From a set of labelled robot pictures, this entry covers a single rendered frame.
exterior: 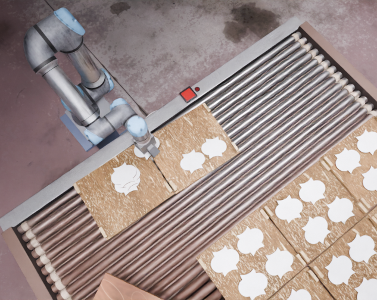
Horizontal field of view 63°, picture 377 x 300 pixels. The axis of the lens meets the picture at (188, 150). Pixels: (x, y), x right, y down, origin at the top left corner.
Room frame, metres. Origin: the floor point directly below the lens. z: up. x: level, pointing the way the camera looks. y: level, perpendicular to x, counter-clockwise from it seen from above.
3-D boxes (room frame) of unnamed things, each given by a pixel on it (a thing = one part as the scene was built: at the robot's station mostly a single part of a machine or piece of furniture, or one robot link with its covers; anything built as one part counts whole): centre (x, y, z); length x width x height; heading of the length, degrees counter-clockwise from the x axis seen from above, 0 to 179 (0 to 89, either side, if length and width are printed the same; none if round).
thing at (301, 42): (0.60, 0.06, 0.90); 1.95 x 0.05 x 0.05; 125
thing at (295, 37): (0.64, 0.09, 0.90); 1.95 x 0.05 x 0.05; 125
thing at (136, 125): (0.46, 0.21, 1.33); 0.09 x 0.08 x 0.11; 38
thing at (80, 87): (0.70, 0.55, 1.13); 0.13 x 0.12 x 0.14; 128
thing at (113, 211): (0.28, 0.35, 0.93); 0.41 x 0.35 x 0.02; 123
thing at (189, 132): (0.49, -0.01, 0.93); 0.41 x 0.35 x 0.02; 121
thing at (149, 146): (0.44, 0.19, 1.17); 0.12 x 0.09 x 0.16; 45
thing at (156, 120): (0.70, 0.13, 0.89); 2.08 x 0.08 x 0.06; 125
